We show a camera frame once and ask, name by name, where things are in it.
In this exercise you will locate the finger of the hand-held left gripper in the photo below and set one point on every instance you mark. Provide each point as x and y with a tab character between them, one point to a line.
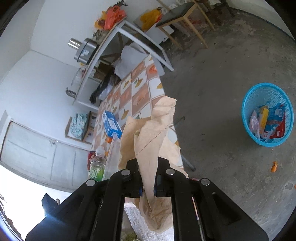
49	202

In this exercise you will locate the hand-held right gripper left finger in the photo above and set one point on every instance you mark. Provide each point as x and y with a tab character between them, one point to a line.
133	183

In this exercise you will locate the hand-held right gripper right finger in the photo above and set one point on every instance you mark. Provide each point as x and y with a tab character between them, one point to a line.
163	183

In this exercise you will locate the brown paper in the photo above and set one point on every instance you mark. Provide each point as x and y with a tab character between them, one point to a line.
150	139

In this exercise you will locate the blue plastic basket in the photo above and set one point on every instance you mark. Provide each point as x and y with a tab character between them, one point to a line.
259	92

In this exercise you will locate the clear plastic sheet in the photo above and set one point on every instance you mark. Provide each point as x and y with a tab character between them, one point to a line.
113	157

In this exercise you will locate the green drink bottle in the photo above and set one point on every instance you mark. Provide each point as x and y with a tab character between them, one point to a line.
97	166

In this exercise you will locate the white fluffy cloth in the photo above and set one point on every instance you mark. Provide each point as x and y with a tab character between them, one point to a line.
138	222

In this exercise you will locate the red can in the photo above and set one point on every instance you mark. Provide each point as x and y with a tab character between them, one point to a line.
91	160

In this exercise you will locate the small orange wrapper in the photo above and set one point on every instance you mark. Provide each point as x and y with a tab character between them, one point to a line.
108	139

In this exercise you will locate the white door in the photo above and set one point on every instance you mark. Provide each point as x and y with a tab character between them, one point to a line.
34	150

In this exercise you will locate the green fluffy cloth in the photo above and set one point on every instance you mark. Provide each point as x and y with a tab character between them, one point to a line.
129	237

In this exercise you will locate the blue carton box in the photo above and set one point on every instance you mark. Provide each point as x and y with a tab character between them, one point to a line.
111	125

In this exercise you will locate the wooden chair with cushion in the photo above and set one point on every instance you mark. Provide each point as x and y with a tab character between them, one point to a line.
92	125

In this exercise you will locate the patterned teal cushion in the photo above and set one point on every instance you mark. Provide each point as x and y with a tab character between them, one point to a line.
79	126

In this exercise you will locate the table with patterned tablecloth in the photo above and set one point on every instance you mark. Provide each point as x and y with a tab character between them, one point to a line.
138	92

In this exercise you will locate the black cloth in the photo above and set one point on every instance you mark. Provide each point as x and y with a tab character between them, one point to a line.
101	89

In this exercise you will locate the clear plastic bag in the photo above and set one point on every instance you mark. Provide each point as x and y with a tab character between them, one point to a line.
254	125

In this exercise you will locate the small orange scrap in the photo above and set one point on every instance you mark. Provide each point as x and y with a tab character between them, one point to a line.
274	167

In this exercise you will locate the clear glass pot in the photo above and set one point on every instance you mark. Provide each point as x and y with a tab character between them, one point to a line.
78	78

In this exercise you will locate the yellow snack packet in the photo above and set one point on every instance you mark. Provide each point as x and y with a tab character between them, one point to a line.
264	119

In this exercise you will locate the white side table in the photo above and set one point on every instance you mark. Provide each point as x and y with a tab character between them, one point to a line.
167	61

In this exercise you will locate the white sack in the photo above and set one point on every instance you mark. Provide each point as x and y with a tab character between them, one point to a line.
131	60

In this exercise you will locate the red snack packet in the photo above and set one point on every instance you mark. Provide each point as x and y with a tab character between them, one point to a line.
278	131

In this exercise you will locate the blue wrapper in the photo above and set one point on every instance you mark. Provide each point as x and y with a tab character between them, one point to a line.
276	112

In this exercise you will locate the white cabinet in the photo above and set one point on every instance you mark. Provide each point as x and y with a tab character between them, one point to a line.
157	32

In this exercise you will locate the plastic bag of food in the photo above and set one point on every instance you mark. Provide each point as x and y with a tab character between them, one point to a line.
100	22

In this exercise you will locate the yellow plastic bag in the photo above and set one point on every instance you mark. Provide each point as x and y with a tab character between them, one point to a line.
151	18

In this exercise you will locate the orange plastic bag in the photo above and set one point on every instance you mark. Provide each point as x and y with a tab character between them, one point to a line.
114	17

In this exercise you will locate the wooden chair with black seat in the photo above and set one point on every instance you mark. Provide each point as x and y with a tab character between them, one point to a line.
175	11

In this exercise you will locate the dark wooden stool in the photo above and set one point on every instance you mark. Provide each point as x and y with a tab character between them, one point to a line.
227	8

